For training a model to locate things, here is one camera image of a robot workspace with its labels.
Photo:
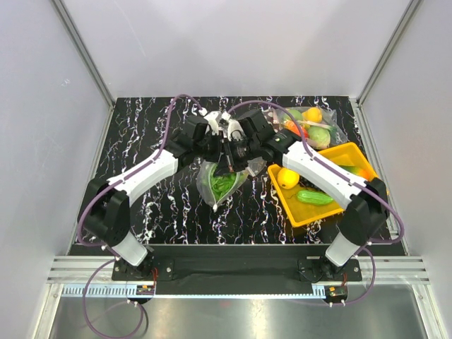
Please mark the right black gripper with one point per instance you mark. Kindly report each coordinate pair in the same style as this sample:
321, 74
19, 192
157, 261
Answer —
226, 165

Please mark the clear zip bag with mushroom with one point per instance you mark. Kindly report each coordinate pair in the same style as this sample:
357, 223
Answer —
257, 130

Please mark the yellow plastic tray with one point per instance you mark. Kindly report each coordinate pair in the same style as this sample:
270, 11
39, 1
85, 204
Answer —
301, 214

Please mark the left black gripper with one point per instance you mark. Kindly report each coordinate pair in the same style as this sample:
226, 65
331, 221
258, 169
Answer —
216, 138

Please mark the small connector board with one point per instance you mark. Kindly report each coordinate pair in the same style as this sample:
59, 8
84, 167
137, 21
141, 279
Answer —
146, 289
337, 292

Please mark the yellow fake lemon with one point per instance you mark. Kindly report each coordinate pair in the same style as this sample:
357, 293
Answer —
287, 179

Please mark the clear zip bag with lemon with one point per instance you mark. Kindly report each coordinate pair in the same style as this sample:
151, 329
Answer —
204, 189

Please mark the fake mango in tray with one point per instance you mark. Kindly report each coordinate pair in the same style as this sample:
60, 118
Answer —
365, 172

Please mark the left small connector board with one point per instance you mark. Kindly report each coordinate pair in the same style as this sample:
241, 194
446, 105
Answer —
146, 289

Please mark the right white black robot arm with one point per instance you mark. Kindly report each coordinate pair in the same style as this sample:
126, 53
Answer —
365, 202

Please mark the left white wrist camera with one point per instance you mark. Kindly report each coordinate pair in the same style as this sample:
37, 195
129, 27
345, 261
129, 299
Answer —
213, 118

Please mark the green fake bitter gourd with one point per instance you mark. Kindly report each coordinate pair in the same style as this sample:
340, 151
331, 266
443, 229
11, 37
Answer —
315, 198

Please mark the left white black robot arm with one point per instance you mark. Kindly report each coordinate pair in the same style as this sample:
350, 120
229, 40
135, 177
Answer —
105, 212

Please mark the clear bag of fake fruit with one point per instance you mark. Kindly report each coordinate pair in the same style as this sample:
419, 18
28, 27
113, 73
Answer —
318, 125

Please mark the right small connector board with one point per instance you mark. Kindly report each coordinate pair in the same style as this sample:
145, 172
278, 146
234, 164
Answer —
337, 292

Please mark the black fake grape bunch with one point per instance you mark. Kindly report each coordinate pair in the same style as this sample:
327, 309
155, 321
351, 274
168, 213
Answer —
305, 183

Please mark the green fake bok choy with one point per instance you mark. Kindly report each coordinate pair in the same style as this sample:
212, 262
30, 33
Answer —
220, 186

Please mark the slotted white cable duct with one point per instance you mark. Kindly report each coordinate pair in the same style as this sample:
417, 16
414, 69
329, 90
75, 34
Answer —
169, 291

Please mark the black marble pattern mat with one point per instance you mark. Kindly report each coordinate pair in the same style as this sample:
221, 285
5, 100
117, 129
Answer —
173, 212

